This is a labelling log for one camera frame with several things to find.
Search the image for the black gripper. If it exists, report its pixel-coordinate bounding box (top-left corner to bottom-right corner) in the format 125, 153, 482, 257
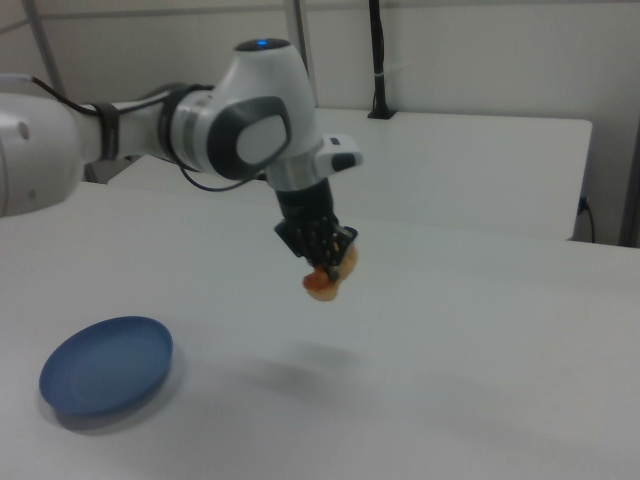
273, 180, 359, 282

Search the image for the orange bread roll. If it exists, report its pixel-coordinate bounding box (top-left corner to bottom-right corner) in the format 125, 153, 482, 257
301, 244, 361, 303

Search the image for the white side desk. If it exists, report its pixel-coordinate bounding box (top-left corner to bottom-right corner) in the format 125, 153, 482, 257
106, 105, 594, 243

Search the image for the blue round plate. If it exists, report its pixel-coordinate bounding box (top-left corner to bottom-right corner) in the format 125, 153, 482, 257
38, 315, 175, 418

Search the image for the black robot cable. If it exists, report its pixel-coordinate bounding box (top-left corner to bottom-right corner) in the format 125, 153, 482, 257
28, 75, 269, 192

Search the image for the white cable tie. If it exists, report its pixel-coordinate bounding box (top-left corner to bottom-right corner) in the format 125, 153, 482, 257
374, 61, 412, 80

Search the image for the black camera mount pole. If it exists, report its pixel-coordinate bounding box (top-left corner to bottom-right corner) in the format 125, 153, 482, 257
367, 0, 398, 121

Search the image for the grey wall partition strip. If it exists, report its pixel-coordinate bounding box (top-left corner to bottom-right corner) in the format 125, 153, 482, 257
283, 0, 320, 109

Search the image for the black velcro strap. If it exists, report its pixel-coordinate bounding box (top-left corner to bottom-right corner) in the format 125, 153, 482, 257
91, 101, 122, 162

